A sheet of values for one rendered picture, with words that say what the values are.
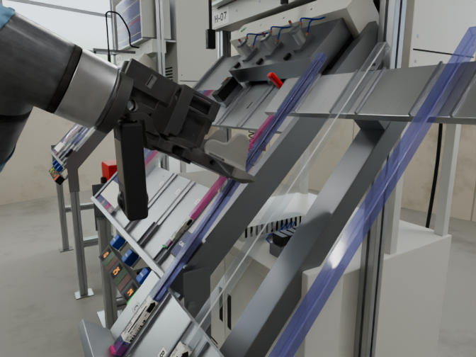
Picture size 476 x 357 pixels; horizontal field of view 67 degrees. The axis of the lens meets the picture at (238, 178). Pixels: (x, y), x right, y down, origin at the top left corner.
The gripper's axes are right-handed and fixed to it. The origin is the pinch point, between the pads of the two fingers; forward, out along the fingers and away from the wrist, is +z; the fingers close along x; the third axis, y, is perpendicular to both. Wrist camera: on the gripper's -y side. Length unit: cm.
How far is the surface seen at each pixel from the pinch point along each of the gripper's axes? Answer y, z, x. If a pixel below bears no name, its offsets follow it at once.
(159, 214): -14.2, 7.9, 37.5
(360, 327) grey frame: -22, 62, 12
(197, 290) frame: -20.0, 7.1, 9.0
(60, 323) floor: -93, 25, 133
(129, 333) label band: -23.7, -6.6, -0.7
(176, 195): -8.5, 9.9, 37.2
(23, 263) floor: -101, 13, 218
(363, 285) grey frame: -12, 57, 13
